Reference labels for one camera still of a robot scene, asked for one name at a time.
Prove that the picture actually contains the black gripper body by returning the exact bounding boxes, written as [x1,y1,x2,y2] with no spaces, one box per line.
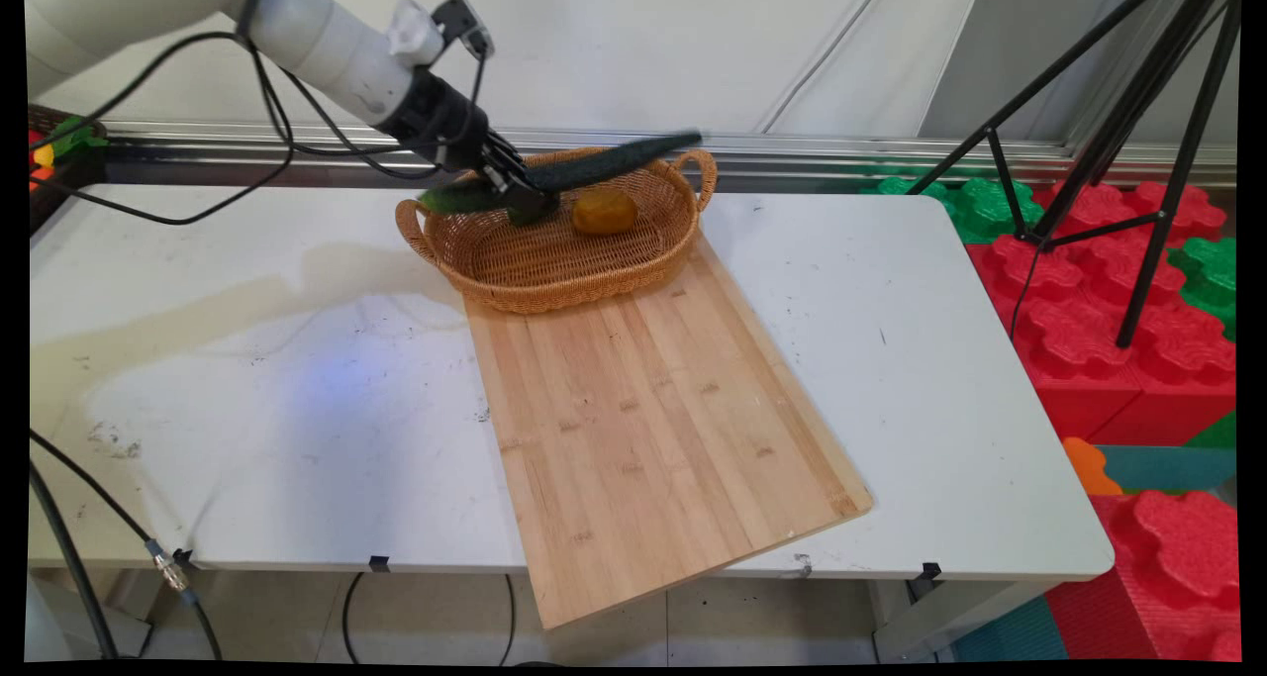
[379,66,494,172]

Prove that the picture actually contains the bamboo cutting board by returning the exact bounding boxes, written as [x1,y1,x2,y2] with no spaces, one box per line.
[463,236,874,629]

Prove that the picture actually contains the green foam block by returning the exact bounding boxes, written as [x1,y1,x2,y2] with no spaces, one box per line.
[1166,238,1238,342]
[861,174,1047,245]

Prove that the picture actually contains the dark green cucumber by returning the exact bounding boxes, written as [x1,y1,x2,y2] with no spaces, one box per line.
[417,131,705,216]

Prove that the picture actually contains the green bell pepper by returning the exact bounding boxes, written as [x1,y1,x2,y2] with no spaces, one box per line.
[507,197,562,229]

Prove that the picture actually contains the orange foam piece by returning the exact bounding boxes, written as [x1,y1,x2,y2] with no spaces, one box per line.
[1062,436,1125,498]

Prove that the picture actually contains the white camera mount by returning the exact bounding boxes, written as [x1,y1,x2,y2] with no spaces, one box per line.
[385,0,446,66]

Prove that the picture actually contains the black tripod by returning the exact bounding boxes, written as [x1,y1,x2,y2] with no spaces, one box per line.
[906,0,1243,350]

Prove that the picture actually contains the cable with metal connector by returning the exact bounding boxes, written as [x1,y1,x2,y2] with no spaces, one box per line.
[28,429,225,662]

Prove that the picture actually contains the black cable under table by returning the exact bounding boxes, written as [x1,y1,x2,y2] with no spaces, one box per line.
[341,572,365,665]
[498,574,519,666]

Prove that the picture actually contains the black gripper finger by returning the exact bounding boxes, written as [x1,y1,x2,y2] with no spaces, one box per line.
[478,164,555,226]
[485,132,534,186]

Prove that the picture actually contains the woven wicker basket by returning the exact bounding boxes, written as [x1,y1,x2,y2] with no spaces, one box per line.
[396,146,719,318]

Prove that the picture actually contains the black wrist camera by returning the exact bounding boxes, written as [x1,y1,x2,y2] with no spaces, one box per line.
[431,0,496,61]

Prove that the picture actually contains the thick black cable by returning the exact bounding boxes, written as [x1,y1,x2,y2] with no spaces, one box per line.
[28,461,122,661]

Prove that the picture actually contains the small coloured foam blocks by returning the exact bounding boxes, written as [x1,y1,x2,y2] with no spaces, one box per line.
[28,115,110,194]

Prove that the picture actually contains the thin black tripod cable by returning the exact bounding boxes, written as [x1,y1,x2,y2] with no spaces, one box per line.
[1008,245,1042,342]

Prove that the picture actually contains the aluminium wall rail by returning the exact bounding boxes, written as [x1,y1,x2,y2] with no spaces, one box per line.
[104,122,1238,188]

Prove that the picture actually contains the orange bell pepper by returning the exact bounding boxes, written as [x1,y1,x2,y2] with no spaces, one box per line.
[571,189,640,239]

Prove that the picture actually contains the teal foam floor mat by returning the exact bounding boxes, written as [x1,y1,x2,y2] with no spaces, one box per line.
[950,597,1072,663]

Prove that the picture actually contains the large red foam block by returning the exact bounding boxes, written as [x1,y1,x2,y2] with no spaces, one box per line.
[965,181,1238,446]

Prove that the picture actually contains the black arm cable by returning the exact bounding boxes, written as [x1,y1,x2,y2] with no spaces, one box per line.
[28,3,298,160]
[28,48,446,228]

